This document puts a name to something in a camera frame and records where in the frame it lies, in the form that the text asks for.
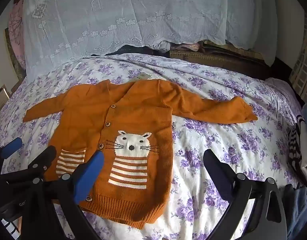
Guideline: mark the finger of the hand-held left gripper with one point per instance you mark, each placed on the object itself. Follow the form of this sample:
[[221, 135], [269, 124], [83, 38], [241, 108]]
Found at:
[[43, 157], [11, 147]]

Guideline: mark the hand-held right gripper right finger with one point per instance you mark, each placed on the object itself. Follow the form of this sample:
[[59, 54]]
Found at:
[[218, 177]]

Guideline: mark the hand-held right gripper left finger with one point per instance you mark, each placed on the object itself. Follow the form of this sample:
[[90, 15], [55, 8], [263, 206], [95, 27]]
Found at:
[[91, 175]]

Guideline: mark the orange knitted cat sweater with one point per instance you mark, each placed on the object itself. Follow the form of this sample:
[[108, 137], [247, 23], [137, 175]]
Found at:
[[133, 110]]

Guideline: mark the purple floral bedsheet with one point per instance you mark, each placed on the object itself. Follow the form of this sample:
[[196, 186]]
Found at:
[[218, 135]]

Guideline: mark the black white striped garment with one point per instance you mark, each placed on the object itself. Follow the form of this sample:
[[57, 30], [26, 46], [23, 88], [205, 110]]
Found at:
[[294, 142]]

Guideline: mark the olive patterned mat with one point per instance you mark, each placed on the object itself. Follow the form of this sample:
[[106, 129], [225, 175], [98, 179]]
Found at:
[[14, 62]]

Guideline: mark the blue denim garment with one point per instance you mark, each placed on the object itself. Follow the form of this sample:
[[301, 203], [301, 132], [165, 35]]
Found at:
[[302, 210]]

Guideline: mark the brown woven mat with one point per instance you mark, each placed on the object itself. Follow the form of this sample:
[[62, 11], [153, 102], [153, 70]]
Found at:
[[218, 60]]

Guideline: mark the pink patterned cloth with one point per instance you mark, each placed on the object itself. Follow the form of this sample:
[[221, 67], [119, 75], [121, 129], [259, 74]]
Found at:
[[16, 30]]

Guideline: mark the dark cloth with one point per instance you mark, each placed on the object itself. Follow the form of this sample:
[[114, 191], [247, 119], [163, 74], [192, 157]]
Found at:
[[133, 48]]

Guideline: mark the folded pale bedding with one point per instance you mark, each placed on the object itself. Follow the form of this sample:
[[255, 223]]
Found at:
[[183, 47]]

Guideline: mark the brick pattern curtain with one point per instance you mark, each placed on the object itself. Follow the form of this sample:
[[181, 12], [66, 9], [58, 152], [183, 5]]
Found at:
[[304, 65]]

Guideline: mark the white lace cover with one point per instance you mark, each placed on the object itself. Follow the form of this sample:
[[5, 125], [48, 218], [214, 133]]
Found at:
[[118, 17]]

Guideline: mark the pale wooden frame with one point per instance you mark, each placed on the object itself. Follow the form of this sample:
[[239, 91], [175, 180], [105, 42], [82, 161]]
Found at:
[[1, 100]]

